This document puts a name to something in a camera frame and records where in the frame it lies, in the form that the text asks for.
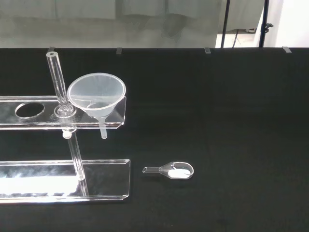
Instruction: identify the glass weighing funnel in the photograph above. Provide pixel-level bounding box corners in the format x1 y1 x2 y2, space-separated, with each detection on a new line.
142 161 195 180

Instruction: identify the clear acrylic funnel stand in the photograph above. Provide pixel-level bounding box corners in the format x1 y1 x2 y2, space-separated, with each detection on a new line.
0 50 131 203

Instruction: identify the black bench cloth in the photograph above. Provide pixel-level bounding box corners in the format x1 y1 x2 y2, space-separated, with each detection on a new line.
0 47 309 232

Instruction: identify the thin black tripod pole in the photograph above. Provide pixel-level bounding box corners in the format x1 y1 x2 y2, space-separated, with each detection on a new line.
220 0 230 48

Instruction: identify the black stand pole with knob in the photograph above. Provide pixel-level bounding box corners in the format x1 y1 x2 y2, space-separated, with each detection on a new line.
259 0 274 48

